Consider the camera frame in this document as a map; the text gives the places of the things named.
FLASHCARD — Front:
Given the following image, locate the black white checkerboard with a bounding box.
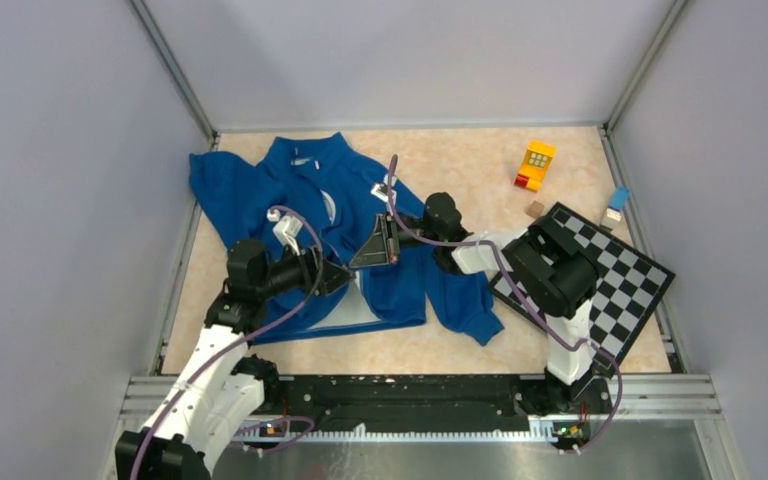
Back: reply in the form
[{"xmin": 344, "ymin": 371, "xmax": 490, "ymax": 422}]
[{"xmin": 487, "ymin": 201, "xmax": 677, "ymax": 379}]

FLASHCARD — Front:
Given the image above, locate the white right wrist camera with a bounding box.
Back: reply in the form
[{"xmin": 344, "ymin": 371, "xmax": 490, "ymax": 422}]
[{"xmin": 370, "ymin": 183, "xmax": 396, "ymax": 205}]

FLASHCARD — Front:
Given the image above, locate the small brown wooden cube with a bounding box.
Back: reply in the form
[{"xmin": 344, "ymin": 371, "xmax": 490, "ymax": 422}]
[{"xmin": 526, "ymin": 201, "xmax": 546, "ymax": 219}]

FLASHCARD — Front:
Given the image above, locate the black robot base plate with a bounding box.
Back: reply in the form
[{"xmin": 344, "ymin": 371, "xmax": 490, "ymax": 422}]
[{"xmin": 254, "ymin": 374, "xmax": 612, "ymax": 433}]

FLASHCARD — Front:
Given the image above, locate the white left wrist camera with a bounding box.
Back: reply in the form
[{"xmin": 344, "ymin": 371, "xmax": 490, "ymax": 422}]
[{"xmin": 266, "ymin": 208, "xmax": 303, "ymax": 256}]

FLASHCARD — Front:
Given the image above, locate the blue white small block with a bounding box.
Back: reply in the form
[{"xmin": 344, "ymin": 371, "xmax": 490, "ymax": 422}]
[{"xmin": 600, "ymin": 186, "xmax": 631, "ymax": 230}]

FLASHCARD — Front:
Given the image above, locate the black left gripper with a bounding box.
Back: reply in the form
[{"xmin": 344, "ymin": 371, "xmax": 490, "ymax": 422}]
[{"xmin": 255, "ymin": 237, "xmax": 355, "ymax": 299}]

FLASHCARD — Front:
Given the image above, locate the aluminium frame rail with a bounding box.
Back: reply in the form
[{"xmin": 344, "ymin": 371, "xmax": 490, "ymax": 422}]
[{"xmin": 118, "ymin": 370, "xmax": 723, "ymax": 445}]

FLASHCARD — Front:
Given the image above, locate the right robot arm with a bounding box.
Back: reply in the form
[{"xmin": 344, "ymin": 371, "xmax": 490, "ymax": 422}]
[{"xmin": 350, "ymin": 183, "xmax": 601, "ymax": 412}]

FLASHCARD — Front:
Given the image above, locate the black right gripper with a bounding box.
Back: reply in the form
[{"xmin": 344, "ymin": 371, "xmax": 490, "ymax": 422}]
[{"xmin": 350, "ymin": 212, "xmax": 442, "ymax": 269}]

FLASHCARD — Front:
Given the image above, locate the yellow red toy block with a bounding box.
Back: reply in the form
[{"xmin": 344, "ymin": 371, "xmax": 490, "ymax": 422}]
[{"xmin": 514, "ymin": 140, "xmax": 557, "ymax": 192}]

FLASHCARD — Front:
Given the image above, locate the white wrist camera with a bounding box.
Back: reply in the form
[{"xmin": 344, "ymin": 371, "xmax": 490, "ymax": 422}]
[
  {"xmin": 266, "ymin": 208, "xmax": 303, "ymax": 256},
  {"xmin": 370, "ymin": 183, "xmax": 396, "ymax": 205}
]

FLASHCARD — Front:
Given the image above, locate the blue zip jacket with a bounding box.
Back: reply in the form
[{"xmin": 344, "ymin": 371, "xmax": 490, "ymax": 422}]
[{"xmin": 189, "ymin": 133, "xmax": 504, "ymax": 346}]

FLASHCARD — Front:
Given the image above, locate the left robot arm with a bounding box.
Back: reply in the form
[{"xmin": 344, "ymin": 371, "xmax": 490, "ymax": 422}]
[{"xmin": 114, "ymin": 239, "xmax": 355, "ymax": 479}]

